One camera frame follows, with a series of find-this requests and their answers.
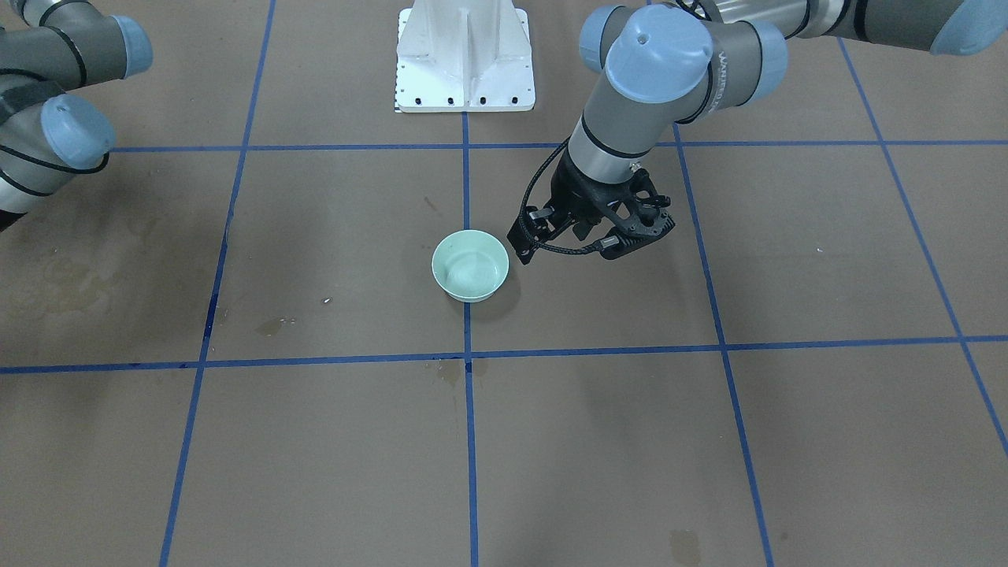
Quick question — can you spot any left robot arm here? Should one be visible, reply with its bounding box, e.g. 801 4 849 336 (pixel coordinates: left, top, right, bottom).
507 1 1007 264

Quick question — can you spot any mint green ceramic bowl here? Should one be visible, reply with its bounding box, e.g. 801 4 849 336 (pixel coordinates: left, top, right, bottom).
431 229 509 304

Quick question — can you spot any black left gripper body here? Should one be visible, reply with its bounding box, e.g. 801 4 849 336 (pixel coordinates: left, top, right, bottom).
508 154 676 265

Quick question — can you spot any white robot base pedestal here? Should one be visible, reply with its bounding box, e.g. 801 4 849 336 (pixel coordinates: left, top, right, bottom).
394 1 536 113

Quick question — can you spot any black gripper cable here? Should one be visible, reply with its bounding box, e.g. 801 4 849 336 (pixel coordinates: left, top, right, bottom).
520 140 623 256

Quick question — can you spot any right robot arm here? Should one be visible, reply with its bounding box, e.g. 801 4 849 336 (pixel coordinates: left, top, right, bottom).
1 1 154 229

